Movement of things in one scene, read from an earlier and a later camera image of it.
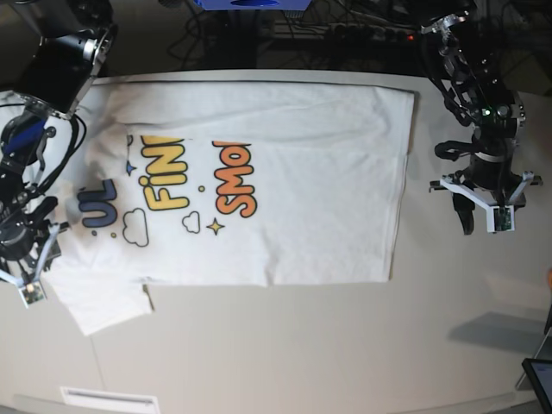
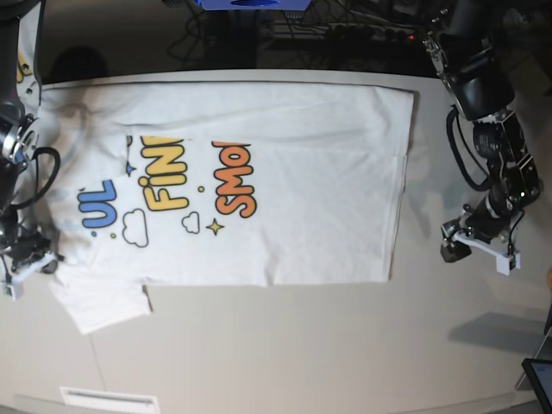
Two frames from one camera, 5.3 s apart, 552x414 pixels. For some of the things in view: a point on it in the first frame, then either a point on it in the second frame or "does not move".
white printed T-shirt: (225, 183) does not move
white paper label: (107, 401) does not move
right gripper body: (490, 170) → (485, 222)
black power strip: (361, 34) does not move
